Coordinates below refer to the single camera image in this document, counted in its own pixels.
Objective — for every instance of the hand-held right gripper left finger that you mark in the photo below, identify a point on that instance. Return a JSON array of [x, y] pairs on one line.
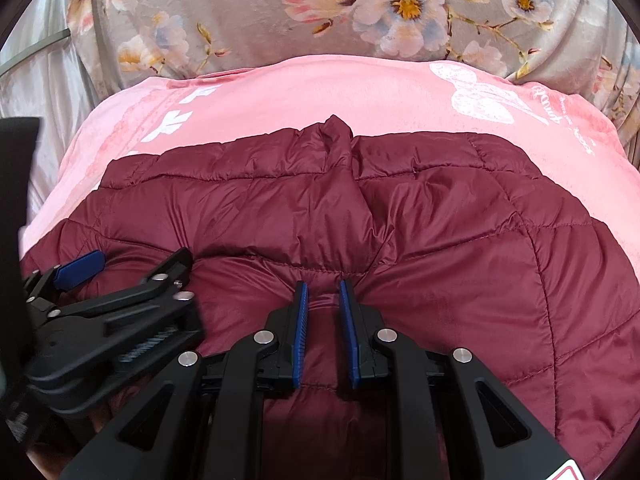
[[300, 335]]

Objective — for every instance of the pink printed blanket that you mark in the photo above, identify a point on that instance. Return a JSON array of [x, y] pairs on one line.
[[300, 95]]

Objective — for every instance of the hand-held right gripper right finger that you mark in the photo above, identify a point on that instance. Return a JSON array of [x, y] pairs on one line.
[[347, 335]]

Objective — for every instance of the grey floral cloth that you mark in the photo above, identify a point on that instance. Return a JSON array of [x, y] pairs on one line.
[[240, 20]]

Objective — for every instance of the silver satin curtain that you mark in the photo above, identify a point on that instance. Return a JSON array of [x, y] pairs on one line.
[[50, 100]]

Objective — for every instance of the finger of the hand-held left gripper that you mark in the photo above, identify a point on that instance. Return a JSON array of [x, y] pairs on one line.
[[80, 270], [150, 287]]

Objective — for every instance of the maroon puffer jacket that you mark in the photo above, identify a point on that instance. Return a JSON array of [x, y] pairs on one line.
[[450, 240]]

